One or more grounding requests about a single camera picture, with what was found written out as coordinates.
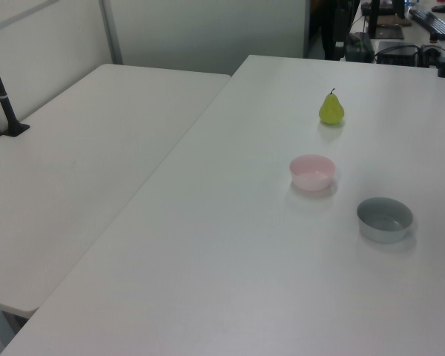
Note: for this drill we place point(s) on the pink plastic bowl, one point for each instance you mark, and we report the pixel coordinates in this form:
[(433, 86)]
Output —
[(311, 174)]

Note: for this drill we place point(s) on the white partition panel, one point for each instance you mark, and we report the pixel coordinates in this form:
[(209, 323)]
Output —
[(207, 29)]

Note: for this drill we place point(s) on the green yellow pear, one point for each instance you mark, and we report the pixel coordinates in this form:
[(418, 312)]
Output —
[(332, 111)]

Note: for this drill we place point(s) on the gray plastic bowl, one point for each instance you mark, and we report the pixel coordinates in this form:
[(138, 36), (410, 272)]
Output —
[(383, 222)]

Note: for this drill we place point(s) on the white side table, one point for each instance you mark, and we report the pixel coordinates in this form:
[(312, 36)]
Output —
[(78, 167)]

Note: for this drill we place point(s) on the black monitor stand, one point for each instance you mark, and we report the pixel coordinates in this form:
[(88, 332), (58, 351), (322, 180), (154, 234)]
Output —
[(387, 33)]

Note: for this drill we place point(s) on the white office desk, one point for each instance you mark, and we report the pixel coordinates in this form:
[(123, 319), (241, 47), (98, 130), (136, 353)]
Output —
[(419, 33)]

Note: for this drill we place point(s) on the dark tall equipment case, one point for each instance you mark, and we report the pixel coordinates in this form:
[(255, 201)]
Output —
[(333, 29)]

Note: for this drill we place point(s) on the black computer keyboard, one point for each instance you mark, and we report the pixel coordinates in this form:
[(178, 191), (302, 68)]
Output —
[(432, 20)]

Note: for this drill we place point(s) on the black camera pole with base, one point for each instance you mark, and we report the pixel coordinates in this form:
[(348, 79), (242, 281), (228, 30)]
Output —
[(3, 100)]

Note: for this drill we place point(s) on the brown desk pad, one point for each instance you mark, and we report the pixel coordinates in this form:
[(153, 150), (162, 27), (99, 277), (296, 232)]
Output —
[(397, 20)]

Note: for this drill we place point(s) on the black electronics box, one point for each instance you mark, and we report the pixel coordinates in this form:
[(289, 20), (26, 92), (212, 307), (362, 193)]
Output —
[(397, 53)]

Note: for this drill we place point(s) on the green and black equipment box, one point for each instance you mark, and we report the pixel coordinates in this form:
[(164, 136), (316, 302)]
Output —
[(359, 48)]

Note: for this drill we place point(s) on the black computer mouse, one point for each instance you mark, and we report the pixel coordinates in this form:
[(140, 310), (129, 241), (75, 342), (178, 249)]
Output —
[(440, 9)]

